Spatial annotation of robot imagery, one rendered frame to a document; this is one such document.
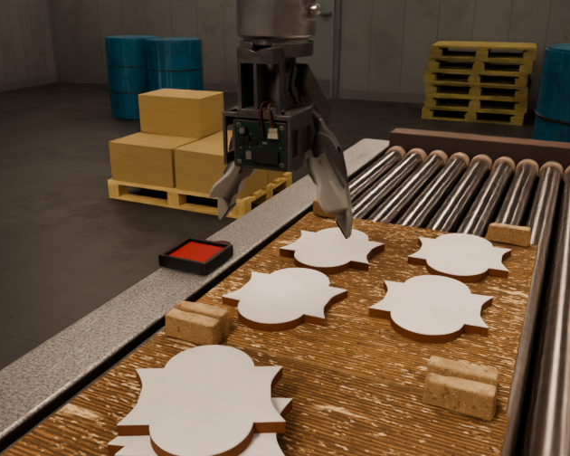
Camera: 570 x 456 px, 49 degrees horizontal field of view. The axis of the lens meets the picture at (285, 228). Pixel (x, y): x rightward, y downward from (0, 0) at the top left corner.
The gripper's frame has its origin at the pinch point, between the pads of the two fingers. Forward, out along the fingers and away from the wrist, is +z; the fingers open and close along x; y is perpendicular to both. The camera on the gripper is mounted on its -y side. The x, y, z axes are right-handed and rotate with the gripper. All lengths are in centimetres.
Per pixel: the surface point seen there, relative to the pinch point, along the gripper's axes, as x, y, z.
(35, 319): -158, -112, 103
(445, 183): 9, -63, 11
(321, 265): 1.4, -8.7, 7.9
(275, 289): -1.2, -0.1, 7.9
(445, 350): 18.8, 3.8, 9.0
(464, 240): 17.0, -24.4, 7.9
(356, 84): -198, -718, 84
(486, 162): 15, -83, 11
